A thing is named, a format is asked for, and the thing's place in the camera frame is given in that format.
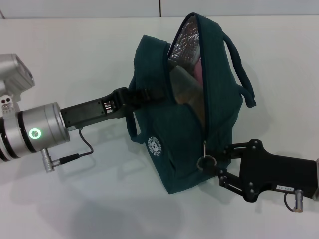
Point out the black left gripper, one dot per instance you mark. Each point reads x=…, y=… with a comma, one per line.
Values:
x=87, y=112

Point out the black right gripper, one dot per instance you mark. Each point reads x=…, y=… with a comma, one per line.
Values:
x=279, y=171

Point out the clear plastic food container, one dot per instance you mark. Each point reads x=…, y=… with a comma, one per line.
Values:
x=187, y=89

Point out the dark teal insulated lunch bag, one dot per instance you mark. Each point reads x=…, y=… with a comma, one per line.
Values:
x=179, y=139

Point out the pink peach toy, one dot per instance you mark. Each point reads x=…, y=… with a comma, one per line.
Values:
x=198, y=71

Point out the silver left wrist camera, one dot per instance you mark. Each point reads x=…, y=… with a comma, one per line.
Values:
x=15, y=72

